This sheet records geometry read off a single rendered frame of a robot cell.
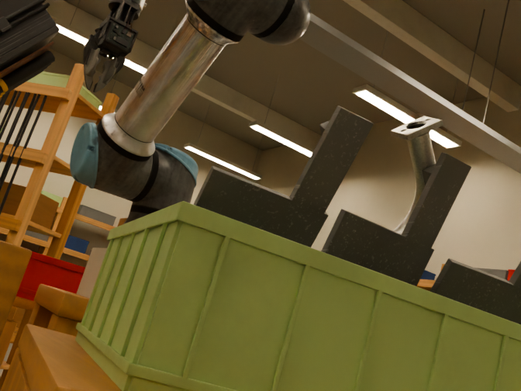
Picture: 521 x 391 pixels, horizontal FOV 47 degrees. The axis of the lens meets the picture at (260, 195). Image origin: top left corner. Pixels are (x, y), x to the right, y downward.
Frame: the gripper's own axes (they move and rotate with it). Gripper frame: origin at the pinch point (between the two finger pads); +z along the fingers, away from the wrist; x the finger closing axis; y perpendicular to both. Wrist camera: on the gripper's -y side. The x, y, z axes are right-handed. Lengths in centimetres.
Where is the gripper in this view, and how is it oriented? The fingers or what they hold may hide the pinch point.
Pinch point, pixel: (92, 86)
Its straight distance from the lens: 140.4
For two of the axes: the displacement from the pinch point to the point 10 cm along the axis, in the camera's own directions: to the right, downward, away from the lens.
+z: -2.8, 9.3, -2.3
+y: 5.5, -0.4, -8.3
